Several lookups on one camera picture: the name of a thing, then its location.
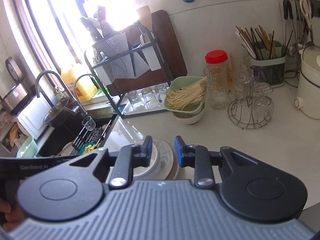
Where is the black dish rack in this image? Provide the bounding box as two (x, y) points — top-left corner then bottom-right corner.
(81, 17), (173, 114)

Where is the green colander with noodles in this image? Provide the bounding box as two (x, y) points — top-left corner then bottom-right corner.
(164, 76), (207, 114)

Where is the textured glass jar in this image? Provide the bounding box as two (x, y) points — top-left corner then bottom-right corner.
(205, 74), (229, 111)

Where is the chrome kitchen faucet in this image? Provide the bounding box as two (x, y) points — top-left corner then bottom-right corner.
(73, 73), (98, 114)

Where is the person's left hand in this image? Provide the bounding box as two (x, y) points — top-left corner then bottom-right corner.
(0, 198), (25, 232)

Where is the white electric cooker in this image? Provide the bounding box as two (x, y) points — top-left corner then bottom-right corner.
(294, 46), (320, 120)

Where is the brown wooden cutting board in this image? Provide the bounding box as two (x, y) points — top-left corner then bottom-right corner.
(107, 10), (188, 96)

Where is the white bowl orange base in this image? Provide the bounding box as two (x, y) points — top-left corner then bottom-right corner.
(172, 104), (205, 125)

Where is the yellow oil jug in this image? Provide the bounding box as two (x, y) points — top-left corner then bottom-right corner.
(61, 63), (98, 102)

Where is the upturned drinking glass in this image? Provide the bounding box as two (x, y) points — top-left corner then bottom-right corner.
(127, 91), (144, 111)

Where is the wire glass rack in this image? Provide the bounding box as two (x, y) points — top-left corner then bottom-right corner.
(227, 81), (274, 129)

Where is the red lid plastic jar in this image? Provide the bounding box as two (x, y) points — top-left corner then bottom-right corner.
(203, 50), (233, 91)

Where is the dark cooking pot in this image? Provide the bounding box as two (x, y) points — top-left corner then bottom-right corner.
(43, 98), (79, 128)

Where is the white cutting board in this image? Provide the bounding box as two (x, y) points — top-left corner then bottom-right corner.
(16, 94), (51, 140)

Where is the green chopstick holder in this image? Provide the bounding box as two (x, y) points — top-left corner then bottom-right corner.
(249, 41), (286, 87)

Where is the white leaf pattern plate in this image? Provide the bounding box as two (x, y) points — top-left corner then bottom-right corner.
(151, 138), (180, 180)

